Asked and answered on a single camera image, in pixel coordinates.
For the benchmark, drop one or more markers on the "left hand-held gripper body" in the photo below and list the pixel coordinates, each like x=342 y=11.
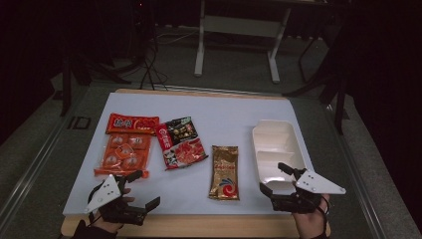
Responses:
x=114 y=209

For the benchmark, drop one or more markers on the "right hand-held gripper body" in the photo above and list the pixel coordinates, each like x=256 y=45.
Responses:
x=298 y=202

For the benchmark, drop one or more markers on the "white divided tray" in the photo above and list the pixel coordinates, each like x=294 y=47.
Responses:
x=275 y=146

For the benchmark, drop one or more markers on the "large orange snack packet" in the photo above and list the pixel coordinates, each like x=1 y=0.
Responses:
x=127 y=146

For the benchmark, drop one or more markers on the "gold foil packet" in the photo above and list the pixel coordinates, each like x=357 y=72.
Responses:
x=225 y=172

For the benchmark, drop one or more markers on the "red and black packet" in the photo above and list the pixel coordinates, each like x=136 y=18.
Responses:
x=180 y=142

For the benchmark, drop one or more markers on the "person's left hand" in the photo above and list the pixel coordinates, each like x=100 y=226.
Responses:
x=109 y=227

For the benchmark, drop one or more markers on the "person's right hand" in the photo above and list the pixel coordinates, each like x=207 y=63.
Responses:
x=312 y=224

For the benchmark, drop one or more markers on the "wooden table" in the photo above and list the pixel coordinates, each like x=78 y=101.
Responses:
x=199 y=225

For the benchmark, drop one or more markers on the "black metal stand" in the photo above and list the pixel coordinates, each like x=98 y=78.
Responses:
x=338 y=93
x=69 y=83

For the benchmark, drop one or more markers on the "metal floor rail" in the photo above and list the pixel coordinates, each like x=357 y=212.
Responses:
x=30 y=172
x=358 y=172

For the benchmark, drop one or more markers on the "black rectangular floor bracket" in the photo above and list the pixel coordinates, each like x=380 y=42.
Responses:
x=79 y=122

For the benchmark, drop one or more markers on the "white desk frame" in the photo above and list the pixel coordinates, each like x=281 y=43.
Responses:
x=239 y=26

